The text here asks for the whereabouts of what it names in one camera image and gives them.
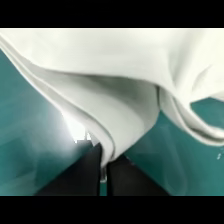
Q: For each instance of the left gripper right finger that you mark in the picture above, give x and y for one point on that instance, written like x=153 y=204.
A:
x=130 y=180

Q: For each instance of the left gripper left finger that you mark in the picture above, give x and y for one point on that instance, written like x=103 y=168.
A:
x=78 y=176

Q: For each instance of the white T-shirt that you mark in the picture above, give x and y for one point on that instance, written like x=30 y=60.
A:
x=110 y=66

